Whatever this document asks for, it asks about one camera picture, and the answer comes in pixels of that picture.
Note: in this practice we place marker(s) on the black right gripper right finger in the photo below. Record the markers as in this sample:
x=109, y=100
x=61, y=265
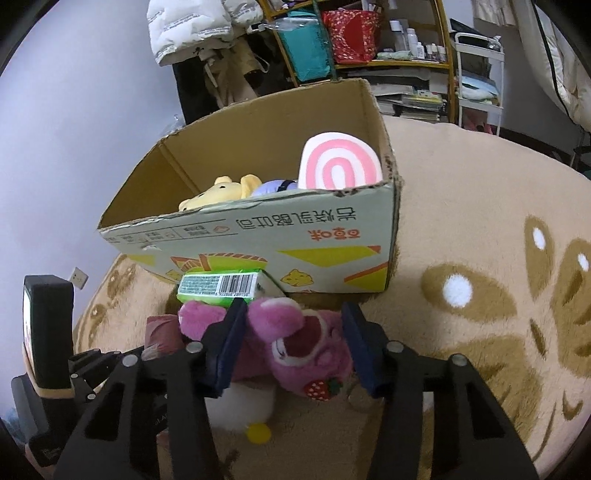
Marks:
x=473, y=436

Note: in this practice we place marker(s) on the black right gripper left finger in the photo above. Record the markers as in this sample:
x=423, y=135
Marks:
x=194, y=405

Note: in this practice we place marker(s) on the white plush toy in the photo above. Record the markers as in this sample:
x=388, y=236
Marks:
x=241, y=405

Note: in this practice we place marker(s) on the green barcode packet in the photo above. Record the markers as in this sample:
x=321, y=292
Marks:
x=221, y=288

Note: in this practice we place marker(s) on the pink strawberry bear plush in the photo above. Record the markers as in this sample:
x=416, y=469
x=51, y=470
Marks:
x=304, y=350

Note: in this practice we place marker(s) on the white pink swirl plush pillow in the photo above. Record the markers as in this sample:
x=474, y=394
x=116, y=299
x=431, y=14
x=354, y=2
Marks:
x=338, y=161

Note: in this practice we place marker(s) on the yellow ball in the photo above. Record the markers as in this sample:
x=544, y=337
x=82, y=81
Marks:
x=258, y=433

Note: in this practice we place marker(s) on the beige patterned carpet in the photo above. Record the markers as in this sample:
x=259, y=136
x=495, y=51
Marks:
x=492, y=261

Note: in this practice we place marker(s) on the brown cardboard box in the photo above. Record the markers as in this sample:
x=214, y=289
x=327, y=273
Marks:
x=308, y=241

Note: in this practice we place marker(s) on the yellow bear plush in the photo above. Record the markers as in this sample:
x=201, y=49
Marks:
x=223, y=190

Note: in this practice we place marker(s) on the purple plush toy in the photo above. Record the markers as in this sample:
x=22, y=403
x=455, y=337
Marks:
x=274, y=186

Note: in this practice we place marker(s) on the pile of books right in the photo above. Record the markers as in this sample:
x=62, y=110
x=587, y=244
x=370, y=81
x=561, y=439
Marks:
x=412, y=93

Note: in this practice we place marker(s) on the cream folded mattress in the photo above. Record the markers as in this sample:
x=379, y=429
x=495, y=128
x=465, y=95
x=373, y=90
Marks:
x=554, y=63

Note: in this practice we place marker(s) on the beige hanging coat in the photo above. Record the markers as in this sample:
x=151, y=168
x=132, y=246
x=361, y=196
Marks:
x=233, y=75

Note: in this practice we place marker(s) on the white rolling cart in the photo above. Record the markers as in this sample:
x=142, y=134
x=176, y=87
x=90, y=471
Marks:
x=480, y=62

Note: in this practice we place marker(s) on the wooden bookshelf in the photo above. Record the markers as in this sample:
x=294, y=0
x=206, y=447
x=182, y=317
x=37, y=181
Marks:
x=403, y=47

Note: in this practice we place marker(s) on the red gift bag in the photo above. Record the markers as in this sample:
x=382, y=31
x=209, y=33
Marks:
x=354, y=35

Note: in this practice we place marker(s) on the white puffer jacket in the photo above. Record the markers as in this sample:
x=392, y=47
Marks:
x=181, y=29

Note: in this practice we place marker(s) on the teal gift bag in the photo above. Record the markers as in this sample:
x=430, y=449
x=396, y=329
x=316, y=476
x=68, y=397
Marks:
x=305, y=45

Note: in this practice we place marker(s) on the wall socket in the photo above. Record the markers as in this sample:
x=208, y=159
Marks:
x=78, y=278

